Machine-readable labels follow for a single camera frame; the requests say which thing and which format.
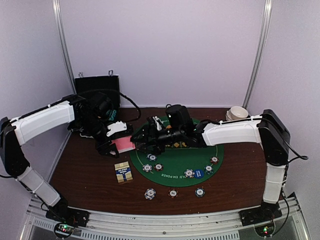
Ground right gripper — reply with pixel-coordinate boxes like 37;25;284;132
130;124;185;155

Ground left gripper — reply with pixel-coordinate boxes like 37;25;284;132
78;114;120;158

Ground pink playing card deck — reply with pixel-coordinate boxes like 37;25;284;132
111;136;136;154

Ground blue white chips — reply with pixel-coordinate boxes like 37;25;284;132
142;164;153;173
184;169;195;178

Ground blue white chip stack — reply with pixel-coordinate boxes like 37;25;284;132
144;188;156;200

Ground brown chip stack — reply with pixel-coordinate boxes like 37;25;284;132
168;189;178;198

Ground blue round button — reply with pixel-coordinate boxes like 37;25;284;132
194;169;205;179

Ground green blue chip stack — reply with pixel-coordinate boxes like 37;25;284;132
194;187;205;198

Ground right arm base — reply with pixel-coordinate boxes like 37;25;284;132
239;206;283;227

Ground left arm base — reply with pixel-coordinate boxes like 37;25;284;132
45;207;90;227

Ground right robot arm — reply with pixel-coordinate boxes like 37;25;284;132
130;104;294;221

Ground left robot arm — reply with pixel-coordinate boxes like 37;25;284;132
0;85;82;225

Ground clear card box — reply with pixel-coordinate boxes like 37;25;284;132
114;161;133;183

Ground teal chip row in case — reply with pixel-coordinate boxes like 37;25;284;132
106;109;118;122

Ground round green poker mat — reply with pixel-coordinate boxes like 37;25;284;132
128;114;225;188

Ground black poker case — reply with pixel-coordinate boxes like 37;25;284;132
74;72;121;113

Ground white saucer dish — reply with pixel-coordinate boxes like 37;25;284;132
225;111;232;122

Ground white bowl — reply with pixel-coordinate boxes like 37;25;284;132
229;106;249;120

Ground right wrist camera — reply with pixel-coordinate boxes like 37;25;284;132
165;104;194;131

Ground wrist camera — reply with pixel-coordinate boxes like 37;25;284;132
90;92;114;119
165;104;194;131

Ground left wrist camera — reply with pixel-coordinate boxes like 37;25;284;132
90;92;114;119

